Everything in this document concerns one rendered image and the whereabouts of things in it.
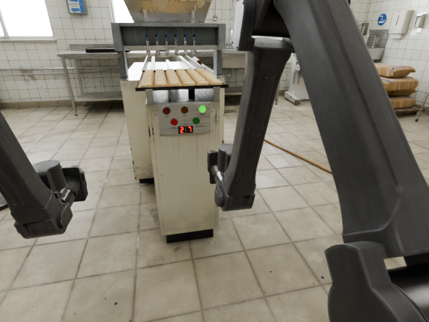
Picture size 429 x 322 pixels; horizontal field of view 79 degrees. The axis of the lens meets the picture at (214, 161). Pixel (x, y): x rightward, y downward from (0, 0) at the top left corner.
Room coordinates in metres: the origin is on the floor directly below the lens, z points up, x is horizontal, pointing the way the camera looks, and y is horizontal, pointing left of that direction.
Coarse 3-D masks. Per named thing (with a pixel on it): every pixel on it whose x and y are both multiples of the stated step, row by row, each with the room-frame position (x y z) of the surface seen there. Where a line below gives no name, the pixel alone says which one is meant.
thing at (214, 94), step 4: (180, 56) 3.03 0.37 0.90; (180, 60) 2.90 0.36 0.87; (184, 60) 2.56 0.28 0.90; (184, 64) 2.43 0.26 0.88; (188, 64) 2.21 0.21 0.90; (216, 88) 1.16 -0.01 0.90; (208, 92) 1.28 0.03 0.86; (212, 92) 1.19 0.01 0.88; (216, 92) 1.16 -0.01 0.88; (212, 96) 1.19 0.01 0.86; (216, 96) 1.16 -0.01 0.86; (216, 100) 1.16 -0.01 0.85
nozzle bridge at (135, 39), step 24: (120, 24) 1.78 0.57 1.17; (144, 24) 1.81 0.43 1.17; (168, 24) 1.84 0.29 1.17; (192, 24) 1.87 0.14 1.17; (216, 24) 1.90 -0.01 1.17; (120, 48) 1.77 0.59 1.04; (144, 48) 1.84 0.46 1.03; (168, 48) 1.87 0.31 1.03; (192, 48) 1.90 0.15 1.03; (216, 48) 1.93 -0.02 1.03; (216, 72) 2.01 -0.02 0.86
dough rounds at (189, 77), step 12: (144, 72) 1.54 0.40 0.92; (156, 72) 1.54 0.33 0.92; (168, 72) 1.54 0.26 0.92; (180, 72) 1.52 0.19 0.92; (192, 72) 1.52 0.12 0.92; (204, 72) 1.52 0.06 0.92; (144, 84) 1.13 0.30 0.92; (156, 84) 1.14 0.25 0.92; (168, 84) 1.25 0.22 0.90; (180, 84) 1.16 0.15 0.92; (192, 84) 1.17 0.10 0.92; (204, 84) 1.17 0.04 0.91; (216, 84) 1.19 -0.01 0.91
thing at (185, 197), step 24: (168, 96) 1.27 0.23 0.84; (192, 96) 1.22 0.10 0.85; (216, 120) 1.19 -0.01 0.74; (168, 144) 1.15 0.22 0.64; (192, 144) 1.17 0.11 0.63; (216, 144) 1.19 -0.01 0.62; (168, 168) 1.14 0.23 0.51; (192, 168) 1.17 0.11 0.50; (168, 192) 1.14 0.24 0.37; (192, 192) 1.17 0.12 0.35; (168, 216) 1.14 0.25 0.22; (192, 216) 1.17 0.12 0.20; (216, 216) 1.20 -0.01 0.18; (168, 240) 1.17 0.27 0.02
